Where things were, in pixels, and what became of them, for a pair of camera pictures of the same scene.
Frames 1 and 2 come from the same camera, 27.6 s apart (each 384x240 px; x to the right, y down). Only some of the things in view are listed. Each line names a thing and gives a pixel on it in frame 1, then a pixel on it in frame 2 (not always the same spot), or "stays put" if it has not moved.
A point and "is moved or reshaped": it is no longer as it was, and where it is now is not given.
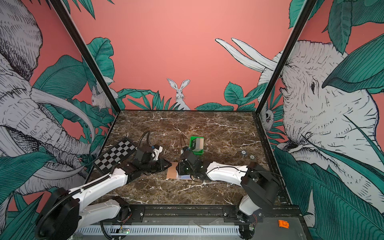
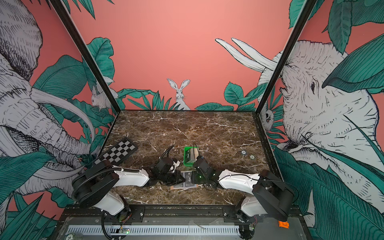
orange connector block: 283,224 stays put
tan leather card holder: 172,173 is moved or reshaped
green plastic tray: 192,145 is moved or reshaped
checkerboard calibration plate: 122,150 stays put
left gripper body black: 153,166 -> 171,179
